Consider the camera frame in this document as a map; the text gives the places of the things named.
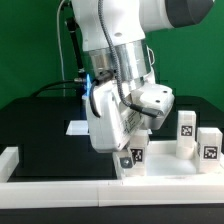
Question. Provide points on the white sheet with tags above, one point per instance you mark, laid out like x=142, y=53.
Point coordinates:
x=77, y=128

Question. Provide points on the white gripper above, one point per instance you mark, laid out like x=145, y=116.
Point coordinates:
x=116, y=125

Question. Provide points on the white U-shaped fence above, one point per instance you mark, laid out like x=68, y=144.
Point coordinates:
x=151, y=190

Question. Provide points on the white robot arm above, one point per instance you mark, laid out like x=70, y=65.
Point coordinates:
x=124, y=99

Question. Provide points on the white square table top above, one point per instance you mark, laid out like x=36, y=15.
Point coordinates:
x=161, y=161

